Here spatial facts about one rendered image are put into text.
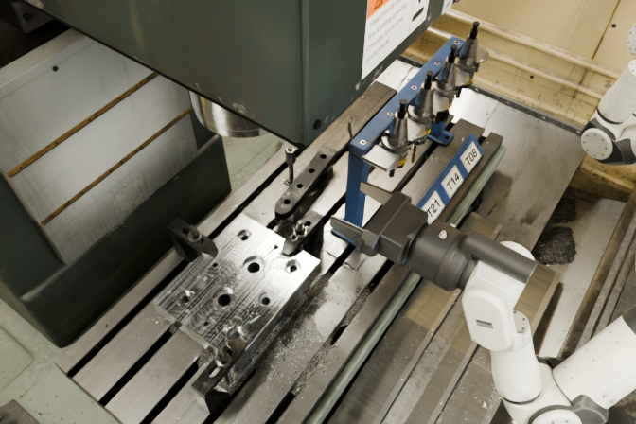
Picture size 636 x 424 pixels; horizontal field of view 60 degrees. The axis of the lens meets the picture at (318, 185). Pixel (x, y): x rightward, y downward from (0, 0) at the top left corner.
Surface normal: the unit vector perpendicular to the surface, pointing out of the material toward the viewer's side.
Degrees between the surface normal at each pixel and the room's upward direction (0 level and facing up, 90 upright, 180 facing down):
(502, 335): 83
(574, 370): 55
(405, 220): 0
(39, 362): 0
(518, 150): 24
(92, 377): 0
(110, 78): 90
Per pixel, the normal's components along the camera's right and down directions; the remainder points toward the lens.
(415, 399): -0.07, -0.56
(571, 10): -0.58, 0.62
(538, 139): -0.23, -0.34
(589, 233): -0.24, -0.75
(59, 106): 0.81, 0.45
